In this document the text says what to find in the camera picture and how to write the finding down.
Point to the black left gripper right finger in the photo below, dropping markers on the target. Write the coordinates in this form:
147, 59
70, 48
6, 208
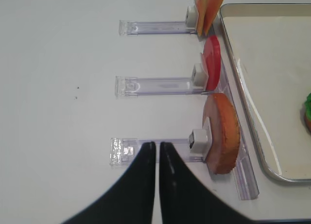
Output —
184, 199

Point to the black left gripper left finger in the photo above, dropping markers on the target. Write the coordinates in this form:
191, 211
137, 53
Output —
131, 199

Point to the red tomato slice in rack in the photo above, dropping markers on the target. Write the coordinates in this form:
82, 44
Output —
211, 61

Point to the green lettuce leaf on bun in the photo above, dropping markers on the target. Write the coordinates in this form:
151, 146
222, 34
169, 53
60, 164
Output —
307, 107

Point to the rear cheese slice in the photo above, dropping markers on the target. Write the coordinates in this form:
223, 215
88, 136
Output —
201, 6

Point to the clear acrylic left rack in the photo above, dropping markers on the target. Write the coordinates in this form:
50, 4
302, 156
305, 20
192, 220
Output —
123, 150

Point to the white pusher block near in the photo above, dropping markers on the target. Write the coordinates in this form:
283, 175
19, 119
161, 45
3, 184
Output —
198, 140

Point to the white pusher block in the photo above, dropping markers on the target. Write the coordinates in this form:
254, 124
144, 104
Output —
199, 76
191, 17
198, 140

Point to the bun slice in rack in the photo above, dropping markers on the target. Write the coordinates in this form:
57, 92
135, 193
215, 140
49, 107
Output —
222, 156

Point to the white pusher block middle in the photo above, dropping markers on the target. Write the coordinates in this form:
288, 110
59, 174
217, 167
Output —
199, 76

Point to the white rectangular tray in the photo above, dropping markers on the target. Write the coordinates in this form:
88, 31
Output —
269, 46

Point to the white pusher block far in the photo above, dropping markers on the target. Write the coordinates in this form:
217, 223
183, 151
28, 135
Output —
191, 17

